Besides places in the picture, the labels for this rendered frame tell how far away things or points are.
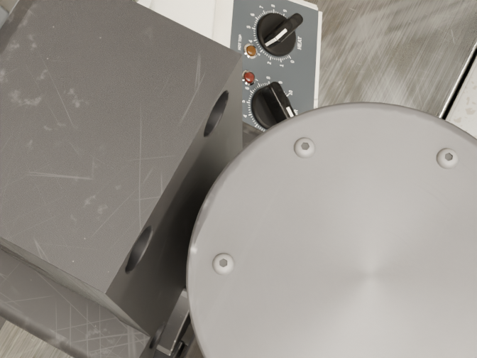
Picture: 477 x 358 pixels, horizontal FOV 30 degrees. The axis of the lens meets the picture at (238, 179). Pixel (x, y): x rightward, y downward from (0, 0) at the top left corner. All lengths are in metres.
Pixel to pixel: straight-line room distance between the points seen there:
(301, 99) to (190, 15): 0.10
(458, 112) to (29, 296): 0.53
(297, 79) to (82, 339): 0.46
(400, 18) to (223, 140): 0.56
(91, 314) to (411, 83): 0.52
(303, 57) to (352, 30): 0.07
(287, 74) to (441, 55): 0.13
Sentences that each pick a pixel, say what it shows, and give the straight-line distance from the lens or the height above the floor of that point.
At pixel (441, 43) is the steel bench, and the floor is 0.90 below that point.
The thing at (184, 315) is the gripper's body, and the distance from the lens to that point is 0.21.
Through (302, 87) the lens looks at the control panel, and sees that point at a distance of 0.65.
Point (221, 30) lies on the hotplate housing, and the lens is 0.63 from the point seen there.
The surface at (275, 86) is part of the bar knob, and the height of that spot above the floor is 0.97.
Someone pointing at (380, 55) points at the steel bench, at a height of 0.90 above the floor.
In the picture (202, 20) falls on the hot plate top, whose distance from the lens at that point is 0.61.
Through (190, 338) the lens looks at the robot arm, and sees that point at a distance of 0.23.
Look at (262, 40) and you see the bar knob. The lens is 0.64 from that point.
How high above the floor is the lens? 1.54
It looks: 75 degrees down
